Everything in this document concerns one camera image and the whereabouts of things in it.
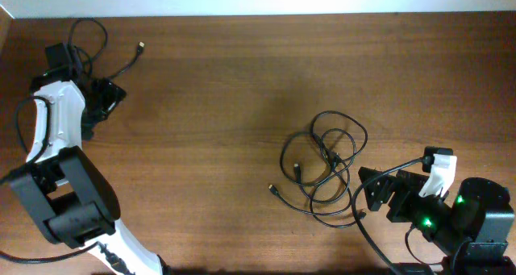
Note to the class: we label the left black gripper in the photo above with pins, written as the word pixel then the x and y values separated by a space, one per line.
pixel 110 96

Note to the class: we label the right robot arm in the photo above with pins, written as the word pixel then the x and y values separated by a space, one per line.
pixel 472 232

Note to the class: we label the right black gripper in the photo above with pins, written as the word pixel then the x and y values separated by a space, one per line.
pixel 407 190

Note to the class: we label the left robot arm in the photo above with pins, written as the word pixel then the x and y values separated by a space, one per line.
pixel 66 196

